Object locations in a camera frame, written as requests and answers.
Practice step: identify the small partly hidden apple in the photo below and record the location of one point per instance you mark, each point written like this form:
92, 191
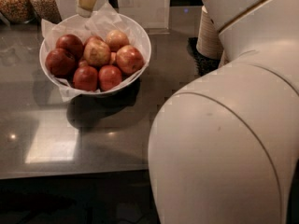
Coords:
112, 60

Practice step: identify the black rubber mat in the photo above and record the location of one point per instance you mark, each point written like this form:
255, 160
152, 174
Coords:
204, 65

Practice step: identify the white paper liner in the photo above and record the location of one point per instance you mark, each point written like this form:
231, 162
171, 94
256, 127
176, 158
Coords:
106, 20

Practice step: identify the right cereal glass jar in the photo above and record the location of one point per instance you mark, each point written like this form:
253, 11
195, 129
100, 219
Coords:
47, 10

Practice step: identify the red right apple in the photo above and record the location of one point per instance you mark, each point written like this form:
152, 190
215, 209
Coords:
129, 59

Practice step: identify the red front-right apple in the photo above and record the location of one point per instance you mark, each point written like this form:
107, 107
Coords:
109, 77

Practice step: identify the back stack paper bowls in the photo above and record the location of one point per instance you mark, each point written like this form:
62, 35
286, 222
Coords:
208, 42

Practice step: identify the dark red back-left apple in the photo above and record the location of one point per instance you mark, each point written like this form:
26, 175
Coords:
71, 43

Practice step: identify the white bowl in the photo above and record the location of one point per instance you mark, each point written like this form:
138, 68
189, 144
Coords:
141, 38

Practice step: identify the red front-left apple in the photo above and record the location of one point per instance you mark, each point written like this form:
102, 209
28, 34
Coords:
85, 78

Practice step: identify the cereal glass jar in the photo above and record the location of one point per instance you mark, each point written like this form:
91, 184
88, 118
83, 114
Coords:
47, 10
17, 11

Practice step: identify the clear acrylic sign holder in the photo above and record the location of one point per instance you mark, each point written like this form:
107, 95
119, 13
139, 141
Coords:
150, 14

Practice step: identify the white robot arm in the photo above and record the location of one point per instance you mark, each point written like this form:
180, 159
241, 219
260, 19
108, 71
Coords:
224, 148

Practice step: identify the low hidden red apple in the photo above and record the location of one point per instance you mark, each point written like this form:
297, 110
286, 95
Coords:
82, 62

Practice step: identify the dark red left apple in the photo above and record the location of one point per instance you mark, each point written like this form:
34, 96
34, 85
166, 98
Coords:
61, 63

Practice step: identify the left cereal glass jar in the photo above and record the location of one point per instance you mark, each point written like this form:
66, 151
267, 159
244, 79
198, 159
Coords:
17, 11

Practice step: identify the pale back apple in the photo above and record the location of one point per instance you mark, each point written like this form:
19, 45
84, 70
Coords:
116, 39

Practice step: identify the yellowish red apple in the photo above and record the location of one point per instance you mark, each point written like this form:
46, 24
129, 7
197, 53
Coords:
97, 53

